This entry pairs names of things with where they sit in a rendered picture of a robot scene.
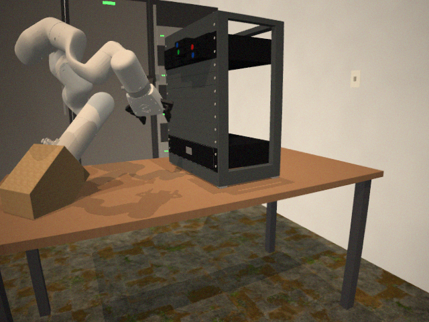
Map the dark grey server rack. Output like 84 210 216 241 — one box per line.
164 10 284 189

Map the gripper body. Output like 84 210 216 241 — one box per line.
126 84 164 117

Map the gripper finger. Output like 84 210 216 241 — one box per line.
160 99 174 122
125 105 146 125

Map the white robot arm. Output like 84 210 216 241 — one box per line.
15 17 160 161

